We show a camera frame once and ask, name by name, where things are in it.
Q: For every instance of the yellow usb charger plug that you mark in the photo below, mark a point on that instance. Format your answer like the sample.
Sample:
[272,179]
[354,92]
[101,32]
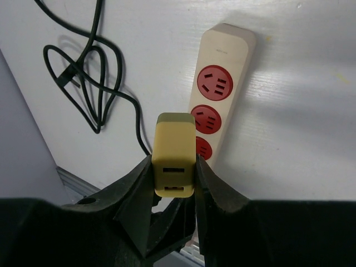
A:
[174,155]

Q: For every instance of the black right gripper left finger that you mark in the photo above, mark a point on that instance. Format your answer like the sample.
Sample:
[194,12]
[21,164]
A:
[111,227]

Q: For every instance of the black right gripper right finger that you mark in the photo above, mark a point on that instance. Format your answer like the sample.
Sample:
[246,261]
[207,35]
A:
[227,230]

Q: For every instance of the aluminium rail frame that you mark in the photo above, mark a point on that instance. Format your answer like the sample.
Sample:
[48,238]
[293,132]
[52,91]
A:
[170,229]

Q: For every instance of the beige power strip red sockets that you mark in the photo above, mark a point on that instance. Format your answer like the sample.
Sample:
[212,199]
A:
[223,61]

